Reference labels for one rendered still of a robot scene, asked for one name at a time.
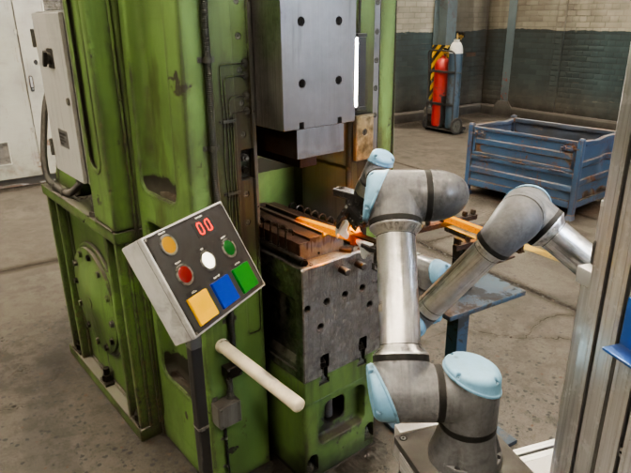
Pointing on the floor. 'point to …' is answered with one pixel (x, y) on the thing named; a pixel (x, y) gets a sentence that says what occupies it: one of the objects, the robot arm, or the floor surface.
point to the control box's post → (199, 404)
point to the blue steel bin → (540, 160)
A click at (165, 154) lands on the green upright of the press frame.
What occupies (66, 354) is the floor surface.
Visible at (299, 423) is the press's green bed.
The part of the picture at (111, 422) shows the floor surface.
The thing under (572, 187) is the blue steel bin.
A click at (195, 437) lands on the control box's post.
